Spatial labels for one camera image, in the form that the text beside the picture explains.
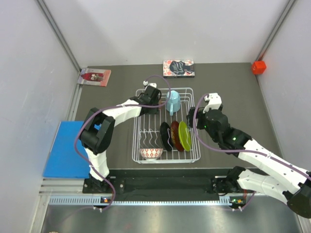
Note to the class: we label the red cube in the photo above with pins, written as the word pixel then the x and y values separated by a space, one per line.
pixel 258 67

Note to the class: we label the blue foam pad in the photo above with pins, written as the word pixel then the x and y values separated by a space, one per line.
pixel 63 161

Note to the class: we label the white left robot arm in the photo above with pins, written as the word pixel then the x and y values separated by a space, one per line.
pixel 96 136

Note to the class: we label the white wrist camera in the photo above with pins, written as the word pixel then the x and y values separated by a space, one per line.
pixel 213 101
pixel 146 84

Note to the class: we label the red patterned white bowl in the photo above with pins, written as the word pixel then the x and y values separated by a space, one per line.
pixel 151 154

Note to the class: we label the grey slotted cable duct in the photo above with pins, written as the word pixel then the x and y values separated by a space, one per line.
pixel 103 201

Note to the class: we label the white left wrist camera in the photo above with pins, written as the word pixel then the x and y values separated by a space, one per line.
pixel 146 84

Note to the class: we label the white wire dish rack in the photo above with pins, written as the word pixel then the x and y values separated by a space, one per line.
pixel 146 133

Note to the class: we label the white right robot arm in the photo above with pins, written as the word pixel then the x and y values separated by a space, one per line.
pixel 282 180

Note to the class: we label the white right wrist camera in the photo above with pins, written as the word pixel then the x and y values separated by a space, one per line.
pixel 213 101

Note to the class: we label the light blue mug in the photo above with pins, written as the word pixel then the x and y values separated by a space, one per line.
pixel 173 104

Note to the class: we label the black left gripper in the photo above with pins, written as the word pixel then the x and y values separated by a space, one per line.
pixel 154 110

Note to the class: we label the pink cover book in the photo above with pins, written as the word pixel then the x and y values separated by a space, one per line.
pixel 93 76

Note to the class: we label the lime green plate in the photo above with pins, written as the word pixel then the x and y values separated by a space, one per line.
pixel 184 136

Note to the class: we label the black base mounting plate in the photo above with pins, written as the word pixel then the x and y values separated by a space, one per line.
pixel 130 180

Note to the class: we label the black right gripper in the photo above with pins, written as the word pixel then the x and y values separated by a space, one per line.
pixel 199 115

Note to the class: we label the floral Little Women book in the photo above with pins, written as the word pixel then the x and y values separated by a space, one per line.
pixel 178 68

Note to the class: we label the dark red plate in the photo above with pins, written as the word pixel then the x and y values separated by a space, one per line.
pixel 175 136

